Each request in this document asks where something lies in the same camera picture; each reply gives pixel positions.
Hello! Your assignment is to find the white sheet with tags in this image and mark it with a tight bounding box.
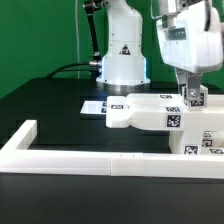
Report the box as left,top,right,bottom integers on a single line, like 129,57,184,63
80,101,107,115

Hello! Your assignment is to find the white U-shaped border frame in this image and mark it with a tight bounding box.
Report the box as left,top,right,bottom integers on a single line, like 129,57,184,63
0,120,224,179

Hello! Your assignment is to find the white chair seat part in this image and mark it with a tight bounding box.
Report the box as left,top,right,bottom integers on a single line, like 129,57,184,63
169,130,203,155

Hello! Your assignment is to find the small tagged white cube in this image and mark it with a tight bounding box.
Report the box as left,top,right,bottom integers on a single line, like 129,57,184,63
182,85,208,110

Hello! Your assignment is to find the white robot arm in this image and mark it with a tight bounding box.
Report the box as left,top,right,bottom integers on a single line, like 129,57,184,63
98,0,223,101

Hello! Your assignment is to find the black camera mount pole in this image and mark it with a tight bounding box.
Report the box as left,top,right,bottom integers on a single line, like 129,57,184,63
83,0,101,61

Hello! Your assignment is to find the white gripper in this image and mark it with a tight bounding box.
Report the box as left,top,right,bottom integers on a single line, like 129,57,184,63
156,6,223,100

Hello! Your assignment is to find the black cable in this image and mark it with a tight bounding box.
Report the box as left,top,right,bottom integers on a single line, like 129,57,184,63
45,61,101,80

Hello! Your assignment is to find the white chair back part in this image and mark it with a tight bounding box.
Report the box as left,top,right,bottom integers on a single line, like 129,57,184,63
106,93,224,131

